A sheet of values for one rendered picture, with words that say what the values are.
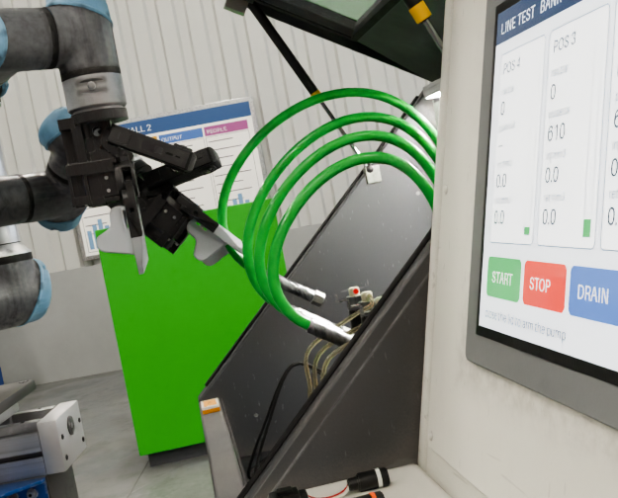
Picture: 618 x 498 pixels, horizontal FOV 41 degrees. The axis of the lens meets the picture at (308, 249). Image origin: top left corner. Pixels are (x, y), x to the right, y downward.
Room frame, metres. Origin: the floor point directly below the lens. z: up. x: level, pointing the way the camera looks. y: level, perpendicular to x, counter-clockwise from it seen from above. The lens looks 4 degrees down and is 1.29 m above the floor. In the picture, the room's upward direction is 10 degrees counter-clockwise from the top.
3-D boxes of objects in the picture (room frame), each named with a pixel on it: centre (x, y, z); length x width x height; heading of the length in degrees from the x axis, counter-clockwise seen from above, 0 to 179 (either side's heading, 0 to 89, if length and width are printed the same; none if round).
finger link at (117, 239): (1.06, 0.23, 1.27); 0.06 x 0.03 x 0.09; 99
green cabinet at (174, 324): (4.82, 0.66, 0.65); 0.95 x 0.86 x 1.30; 98
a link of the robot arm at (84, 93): (1.07, 0.23, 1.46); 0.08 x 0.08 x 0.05
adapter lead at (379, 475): (0.82, 0.02, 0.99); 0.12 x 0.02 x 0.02; 98
